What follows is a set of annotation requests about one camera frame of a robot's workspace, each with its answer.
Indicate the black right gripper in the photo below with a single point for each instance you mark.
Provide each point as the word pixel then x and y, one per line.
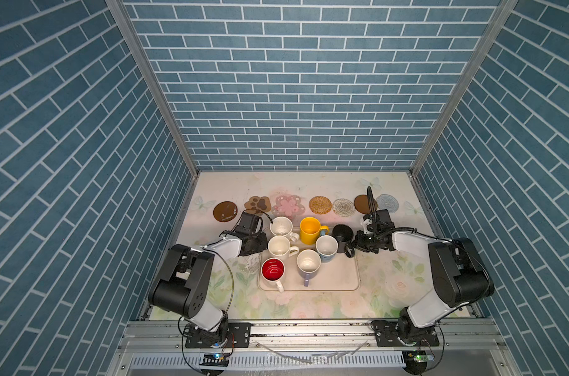
pixel 357 243

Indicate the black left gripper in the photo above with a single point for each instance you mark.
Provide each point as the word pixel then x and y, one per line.
pixel 263 244

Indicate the brown paw shaped coaster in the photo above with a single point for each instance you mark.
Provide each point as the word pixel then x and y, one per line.
pixel 258 204

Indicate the light blue woven coaster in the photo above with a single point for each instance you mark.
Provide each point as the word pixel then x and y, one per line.
pixel 387 202

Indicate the dark brown glossy round coaster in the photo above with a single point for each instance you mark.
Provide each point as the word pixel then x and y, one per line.
pixel 225 211

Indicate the brown wooden round coaster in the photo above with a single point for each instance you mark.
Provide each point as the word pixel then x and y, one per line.
pixel 365 204

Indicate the black mug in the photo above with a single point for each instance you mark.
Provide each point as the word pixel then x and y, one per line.
pixel 344 236

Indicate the pink flower coaster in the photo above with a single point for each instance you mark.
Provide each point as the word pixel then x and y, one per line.
pixel 289 206

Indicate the beige serving tray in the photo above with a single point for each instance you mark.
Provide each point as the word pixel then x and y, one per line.
pixel 340 274

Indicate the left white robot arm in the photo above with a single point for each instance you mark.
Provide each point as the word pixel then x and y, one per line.
pixel 182 283

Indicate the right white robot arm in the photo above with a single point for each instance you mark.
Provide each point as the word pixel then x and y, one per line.
pixel 458 274

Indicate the white mug top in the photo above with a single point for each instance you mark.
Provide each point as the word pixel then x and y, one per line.
pixel 283 226

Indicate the white mug middle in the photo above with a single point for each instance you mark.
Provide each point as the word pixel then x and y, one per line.
pixel 281 248

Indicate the red inside white mug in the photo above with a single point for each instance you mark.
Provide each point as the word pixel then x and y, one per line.
pixel 273 271

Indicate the light blue mug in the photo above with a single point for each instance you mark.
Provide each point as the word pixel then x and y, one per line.
pixel 327 248

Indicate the yellow mug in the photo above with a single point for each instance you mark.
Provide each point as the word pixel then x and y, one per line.
pixel 311 229

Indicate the purple handle white mug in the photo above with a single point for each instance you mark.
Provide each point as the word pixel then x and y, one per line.
pixel 308 264

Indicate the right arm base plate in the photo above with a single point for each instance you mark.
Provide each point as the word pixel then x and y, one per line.
pixel 403 333

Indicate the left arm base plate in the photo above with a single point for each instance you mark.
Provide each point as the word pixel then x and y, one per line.
pixel 227 335

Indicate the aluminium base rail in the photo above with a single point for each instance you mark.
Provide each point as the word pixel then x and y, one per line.
pixel 320 335

